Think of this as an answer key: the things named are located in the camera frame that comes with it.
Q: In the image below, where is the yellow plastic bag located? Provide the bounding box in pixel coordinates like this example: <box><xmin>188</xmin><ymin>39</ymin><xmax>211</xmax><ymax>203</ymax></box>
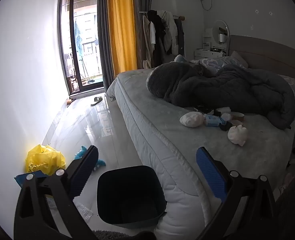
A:
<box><xmin>25</xmin><ymin>144</ymin><xmax>66</xmax><ymax>175</ymax></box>

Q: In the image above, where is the light blue tissue pack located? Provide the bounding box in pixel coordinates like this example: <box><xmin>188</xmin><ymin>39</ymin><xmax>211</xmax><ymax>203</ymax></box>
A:
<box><xmin>204</xmin><ymin>114</ymin><xmax>224</xmax><ymax>127</ymax></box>

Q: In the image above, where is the black hanging jacket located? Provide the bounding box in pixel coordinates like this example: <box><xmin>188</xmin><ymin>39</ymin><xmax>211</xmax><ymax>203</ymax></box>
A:
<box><xmin>147</xmin><ymin>10</ymin><xmax>168</xmax><ymax>65</ymax></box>

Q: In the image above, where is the clothes rack rod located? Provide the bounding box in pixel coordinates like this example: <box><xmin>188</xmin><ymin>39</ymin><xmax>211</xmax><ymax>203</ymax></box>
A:
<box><xmin>139</xmin><ymin>10</ymin><xmax>185</xmax><ymax>21</ymax></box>

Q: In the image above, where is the white shelf organiser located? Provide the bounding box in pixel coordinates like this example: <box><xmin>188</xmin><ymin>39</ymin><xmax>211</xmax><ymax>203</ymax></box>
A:
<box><xmin>202</xmin><ymin>28</ymin><xmax>214</xmax><ymax>51</ymax></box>

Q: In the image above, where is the knotted white bag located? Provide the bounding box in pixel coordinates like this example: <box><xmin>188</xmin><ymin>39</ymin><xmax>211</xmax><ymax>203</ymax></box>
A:
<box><xmin>227</xmin><ymin>125</ymin><xmax>248</xmax><ymax>147</ymax></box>

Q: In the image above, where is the blue plush dinosaur toy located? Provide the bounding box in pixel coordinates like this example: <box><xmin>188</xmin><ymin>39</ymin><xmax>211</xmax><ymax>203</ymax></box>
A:
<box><xmin>74</xmin><ymin>146</ymin><xmax>107</xmax><ymax>172</ymax></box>

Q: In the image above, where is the grey cat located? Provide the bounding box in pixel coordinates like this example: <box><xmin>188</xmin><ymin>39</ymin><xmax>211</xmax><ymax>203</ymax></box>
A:
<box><xmin>193</xmin><ymin>64</ymin><xmax>213</xmax><ymax>77</ymax></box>

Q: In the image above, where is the beige pillow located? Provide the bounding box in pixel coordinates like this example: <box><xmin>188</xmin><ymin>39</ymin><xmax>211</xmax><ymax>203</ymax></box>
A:
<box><xmin>231</xmin><ymin>51</ymin><xmax>249</xmax><ymax>68</ymax></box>

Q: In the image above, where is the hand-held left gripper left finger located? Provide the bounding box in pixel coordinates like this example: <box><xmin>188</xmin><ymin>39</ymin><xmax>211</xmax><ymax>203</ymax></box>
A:
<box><xmin>14</xmin><ymin>145</ymin><xmax>99</xmax><ymax>240</ymax></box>

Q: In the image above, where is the white dresser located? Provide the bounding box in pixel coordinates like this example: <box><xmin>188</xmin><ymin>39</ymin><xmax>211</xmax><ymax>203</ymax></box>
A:
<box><xmin>194</xmin><ymin>48</ymin><xmax>229</xmax><ymax>61</ymax></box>

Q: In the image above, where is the black packet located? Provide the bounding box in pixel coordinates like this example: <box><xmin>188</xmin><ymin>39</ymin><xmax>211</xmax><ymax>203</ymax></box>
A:
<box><xmin>195</xmin><ymin>104</ymin><xmax>215</xmax><ymax>114</ymax></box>

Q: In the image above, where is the patterned light blue duvet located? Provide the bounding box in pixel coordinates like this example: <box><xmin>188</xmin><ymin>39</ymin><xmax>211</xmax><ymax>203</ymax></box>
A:
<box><xmin>190</xmin><ymin>56</ymin><xmax>240</xmax><ymax>68</ymax></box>

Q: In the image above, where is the grey bed mattress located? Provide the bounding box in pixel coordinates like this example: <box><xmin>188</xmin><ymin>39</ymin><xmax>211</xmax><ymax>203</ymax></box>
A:
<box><xmin>106</xmin><ymin>69</ymin><xmax>295</xmax><ymax>240</ymax></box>

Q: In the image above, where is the grey curtain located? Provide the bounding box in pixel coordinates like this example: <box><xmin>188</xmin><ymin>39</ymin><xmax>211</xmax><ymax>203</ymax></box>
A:
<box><xmin>97</xmin><ymin>0</ymin><xmax>114</xmax><ymax>87</ymax></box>
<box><xmin>132</xmin><ymin>0</ymin><xmax>153</xmax><ymax>69</ymax></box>

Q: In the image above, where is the round mirror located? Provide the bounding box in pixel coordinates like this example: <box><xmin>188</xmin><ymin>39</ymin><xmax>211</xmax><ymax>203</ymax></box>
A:
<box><xmin>212</xmin><ymin>20</ymin><xmax>230</xmax><ymax>43</ymax></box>

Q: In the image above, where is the dark grey hanging garment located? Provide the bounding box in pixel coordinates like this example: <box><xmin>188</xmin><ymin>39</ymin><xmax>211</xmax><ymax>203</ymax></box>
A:
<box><xmin>174</xmin><ymin>17</ymin><xmax>185</xmax><ymax>58</ymax></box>

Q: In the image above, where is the bubble wrap sheet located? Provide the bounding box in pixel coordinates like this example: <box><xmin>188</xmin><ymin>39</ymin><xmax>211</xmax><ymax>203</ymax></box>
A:
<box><xmin>74</xmin><ymin>201</ymin><xmax>94</xmax><ymax>222</ymax></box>

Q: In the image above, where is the blue flat packet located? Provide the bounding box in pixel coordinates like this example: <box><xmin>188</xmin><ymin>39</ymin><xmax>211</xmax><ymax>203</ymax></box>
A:
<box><xmin>14</xmin><ymin>170</ymin><xmax>46</xmax><ymax>188</ymax></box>

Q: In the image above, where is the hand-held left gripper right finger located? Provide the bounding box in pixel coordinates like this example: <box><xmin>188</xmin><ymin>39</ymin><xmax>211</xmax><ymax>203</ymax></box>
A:
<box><xmin>196</xmin><ymin>147</ymin><xmax>278</xmax><ymax>240</ymax></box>

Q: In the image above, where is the white hanging jacket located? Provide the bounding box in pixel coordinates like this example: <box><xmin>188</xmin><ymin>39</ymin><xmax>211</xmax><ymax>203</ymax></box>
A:
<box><xmin>160</xmin><ymin>10</ymin><xmax>179</xmax><ymax>55</ymax></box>

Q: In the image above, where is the dark grey fleece blanket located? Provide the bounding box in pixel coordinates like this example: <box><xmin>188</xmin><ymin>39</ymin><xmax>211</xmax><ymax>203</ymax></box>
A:
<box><xmin>147</xmin><ymin>62</ymin><xmax>295</xmax><ymax>130</ymax></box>

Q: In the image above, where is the black strap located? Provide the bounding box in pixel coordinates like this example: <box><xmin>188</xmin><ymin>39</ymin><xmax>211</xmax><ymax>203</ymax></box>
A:
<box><xmin>219</xmin><ymin>120</ymin><xmax>234</xmax><ymax>132</ymax></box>

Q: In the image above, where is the glass balcony door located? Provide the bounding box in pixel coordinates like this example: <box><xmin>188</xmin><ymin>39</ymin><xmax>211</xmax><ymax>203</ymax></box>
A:
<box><xmin>59</xmin><ymin>0</ymin><xmax>105</xmax><ymax>95</ymax></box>

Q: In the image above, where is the dark trash bin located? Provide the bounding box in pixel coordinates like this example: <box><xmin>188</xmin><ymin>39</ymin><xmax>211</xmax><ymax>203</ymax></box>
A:
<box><xmin>97</xmin><ymin>165</ymin><xmax>167</xmax><ymax>229</ymax></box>

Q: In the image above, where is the beige bed headboard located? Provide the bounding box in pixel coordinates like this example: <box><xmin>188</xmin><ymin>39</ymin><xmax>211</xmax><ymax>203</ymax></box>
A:
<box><xmin>227</xmin><ymin>35</ymin><xmax>295</xmax><ymax>93</ymax></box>

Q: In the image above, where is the white hanging shirt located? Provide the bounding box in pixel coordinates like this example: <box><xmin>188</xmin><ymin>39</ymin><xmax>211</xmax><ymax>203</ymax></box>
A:
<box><xmin>150</xmin><ymin>21</ymin><xmax>157</xmax><ymax>46</ymax></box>

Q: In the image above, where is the yellow curtain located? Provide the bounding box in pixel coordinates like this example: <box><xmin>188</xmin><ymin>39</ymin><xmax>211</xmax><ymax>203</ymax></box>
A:
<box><xmin>107</xmin><ymin>0</ymin><xmax>138</xmax><ymax>73</ymax></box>

